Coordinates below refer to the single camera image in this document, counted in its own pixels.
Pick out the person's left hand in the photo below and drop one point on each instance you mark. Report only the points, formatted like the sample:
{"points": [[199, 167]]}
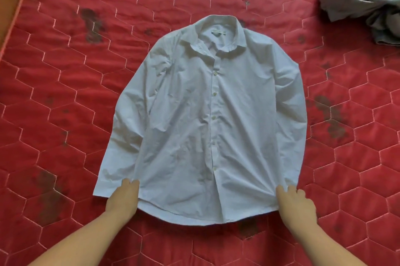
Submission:
{"points": [[123, 201]]}

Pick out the person's right hand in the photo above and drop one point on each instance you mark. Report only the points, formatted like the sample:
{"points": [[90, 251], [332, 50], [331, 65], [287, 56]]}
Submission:
{"points": [[297, 209]]}

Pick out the white button shirt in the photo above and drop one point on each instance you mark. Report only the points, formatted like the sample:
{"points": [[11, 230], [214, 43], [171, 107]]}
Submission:
{"points": [[212, 118]]}

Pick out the person's left forearm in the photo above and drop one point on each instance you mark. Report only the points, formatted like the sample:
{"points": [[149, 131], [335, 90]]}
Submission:
{"points": [[78, 240]]}

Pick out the person's right forearm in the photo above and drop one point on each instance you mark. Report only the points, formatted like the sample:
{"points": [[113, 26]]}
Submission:
{"points": [[325, 244]]}

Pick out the red quilted mattress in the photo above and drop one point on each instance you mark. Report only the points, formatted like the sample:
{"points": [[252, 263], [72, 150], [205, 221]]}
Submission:
{"points": [[62, 87]]}

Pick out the wooden bed headboard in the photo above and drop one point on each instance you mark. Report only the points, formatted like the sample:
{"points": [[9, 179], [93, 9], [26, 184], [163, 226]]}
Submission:
{"points": [[11, 0]]}

